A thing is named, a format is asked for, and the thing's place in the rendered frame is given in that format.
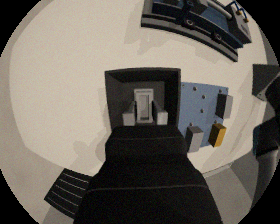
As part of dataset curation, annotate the small yellow-brown block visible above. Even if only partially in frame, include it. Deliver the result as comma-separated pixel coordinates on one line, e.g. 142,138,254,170
208,123,227,148

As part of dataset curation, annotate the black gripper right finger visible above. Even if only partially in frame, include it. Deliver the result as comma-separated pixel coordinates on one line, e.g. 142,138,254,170
152,101,168,125

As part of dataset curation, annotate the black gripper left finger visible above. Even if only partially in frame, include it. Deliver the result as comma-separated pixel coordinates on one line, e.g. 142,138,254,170
122,101,137,126

